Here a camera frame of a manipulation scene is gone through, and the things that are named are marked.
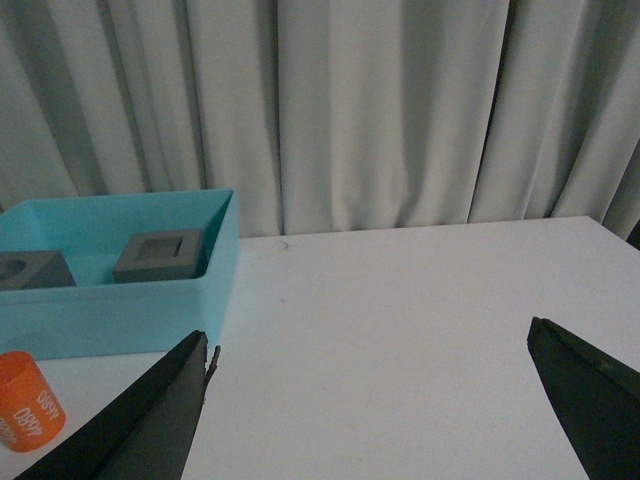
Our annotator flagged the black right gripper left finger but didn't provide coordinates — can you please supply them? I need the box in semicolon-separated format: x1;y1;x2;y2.
18;330;220;479

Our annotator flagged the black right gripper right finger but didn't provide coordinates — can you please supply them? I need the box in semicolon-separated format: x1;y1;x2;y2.
527;317;639;479

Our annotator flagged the gray cube with square hole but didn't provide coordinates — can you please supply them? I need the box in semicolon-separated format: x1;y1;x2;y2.
112;228;206;283

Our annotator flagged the gray cube with round hole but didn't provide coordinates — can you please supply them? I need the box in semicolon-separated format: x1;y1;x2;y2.
1;250;76;291

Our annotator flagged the light blue plastic box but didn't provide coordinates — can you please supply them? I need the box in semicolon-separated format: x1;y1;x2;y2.
1;189;239;360

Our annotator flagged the orange cylinder with white numbers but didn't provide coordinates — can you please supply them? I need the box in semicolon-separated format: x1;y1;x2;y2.
1;351;66;452

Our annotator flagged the white pleated curtain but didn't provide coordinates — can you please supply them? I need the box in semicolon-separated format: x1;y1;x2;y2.
1;1;639;239

